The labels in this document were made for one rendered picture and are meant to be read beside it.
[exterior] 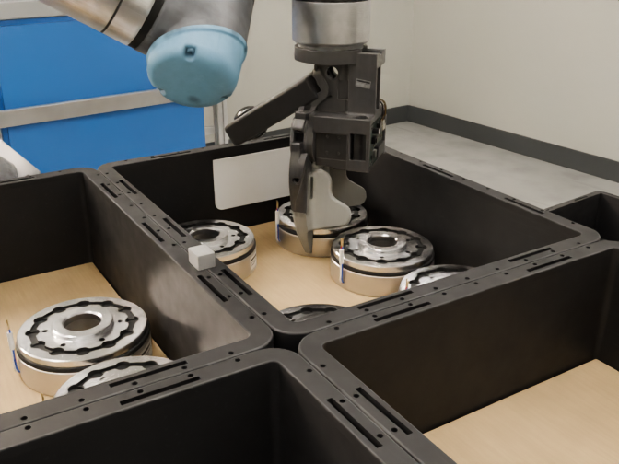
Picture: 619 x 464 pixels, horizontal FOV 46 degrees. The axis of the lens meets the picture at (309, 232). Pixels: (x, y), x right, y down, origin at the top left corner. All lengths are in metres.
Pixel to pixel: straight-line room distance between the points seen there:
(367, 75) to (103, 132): 1.97
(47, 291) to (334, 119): 0.32
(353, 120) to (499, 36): 3.45
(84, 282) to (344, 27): 0.35
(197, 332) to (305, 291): 0.20
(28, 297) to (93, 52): 1.87
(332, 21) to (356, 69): 0.05
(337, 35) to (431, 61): 3.79
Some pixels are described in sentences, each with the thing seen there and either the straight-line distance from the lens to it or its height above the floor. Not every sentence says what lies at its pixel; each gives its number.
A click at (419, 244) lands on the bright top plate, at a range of 0.75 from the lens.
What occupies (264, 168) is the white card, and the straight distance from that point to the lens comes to 0.85.
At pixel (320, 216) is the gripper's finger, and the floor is 0.88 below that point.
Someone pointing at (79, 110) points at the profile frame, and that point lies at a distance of 2.55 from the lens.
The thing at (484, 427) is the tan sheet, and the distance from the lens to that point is 0.55.
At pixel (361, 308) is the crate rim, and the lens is 0.48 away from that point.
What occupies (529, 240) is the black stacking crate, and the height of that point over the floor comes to 0.90.
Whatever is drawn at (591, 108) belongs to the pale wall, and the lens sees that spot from 3.83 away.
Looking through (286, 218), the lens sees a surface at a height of 0.86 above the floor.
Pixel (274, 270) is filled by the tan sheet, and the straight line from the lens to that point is 0.75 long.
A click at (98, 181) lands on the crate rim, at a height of 0.93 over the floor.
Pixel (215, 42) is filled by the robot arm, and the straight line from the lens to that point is 0.59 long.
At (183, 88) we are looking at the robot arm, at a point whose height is 1.04.
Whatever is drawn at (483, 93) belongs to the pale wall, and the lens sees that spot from 4.23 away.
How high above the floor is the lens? 1.16
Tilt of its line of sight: 23 degrees down
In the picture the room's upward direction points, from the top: straight up
